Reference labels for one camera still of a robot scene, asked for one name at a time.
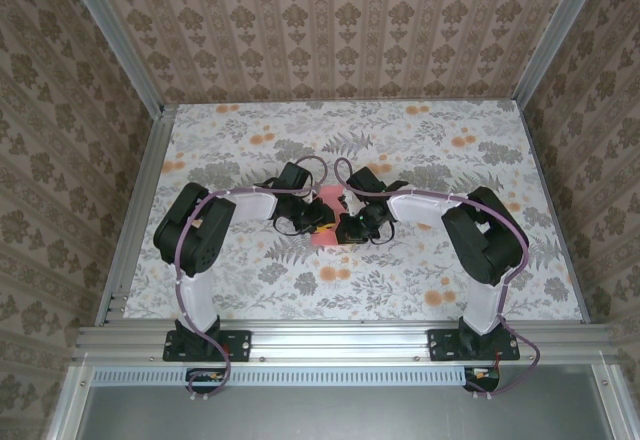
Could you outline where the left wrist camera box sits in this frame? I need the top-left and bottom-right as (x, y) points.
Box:
(277, 160), (316, 195)

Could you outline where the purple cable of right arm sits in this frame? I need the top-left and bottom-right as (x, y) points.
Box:
(333, 157), (544, 401)

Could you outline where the aluminium side rail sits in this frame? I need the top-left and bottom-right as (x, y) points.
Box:
(94, 103), (177, 326)

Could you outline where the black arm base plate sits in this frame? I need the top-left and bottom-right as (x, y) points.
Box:
(163, 328), (251, 363)
(428, 328), (521, 363)

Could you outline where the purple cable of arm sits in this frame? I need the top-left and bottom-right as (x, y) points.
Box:
(333, 157), (544, 401)
(172, 154), (331, 402)

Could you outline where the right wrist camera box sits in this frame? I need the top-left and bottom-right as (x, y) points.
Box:
(342, 165), (390, 216)

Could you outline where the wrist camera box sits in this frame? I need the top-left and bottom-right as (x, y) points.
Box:
(277, 160), (316, 195)
(342, 165), (390, 216)

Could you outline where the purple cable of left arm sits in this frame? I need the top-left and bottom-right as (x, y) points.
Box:
(172, 154), (331, 402)

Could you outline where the grey metal panel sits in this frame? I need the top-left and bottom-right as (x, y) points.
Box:
(47, 362), (640, 440)

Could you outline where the grey slotted cable duct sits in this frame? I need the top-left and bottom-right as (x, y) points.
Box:
(92, 365), (501, 386)

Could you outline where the aluminium frame post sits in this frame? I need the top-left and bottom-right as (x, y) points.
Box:
(510, 0), (595, 106)
(63, 0), (169, 117)

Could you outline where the pink paper sheet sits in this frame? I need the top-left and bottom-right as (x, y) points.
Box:
(309, 184), (351, 249)

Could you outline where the black connector box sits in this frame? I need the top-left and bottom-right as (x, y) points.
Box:
(463, 365), (501, 393)
(185, 367), (229, 394)

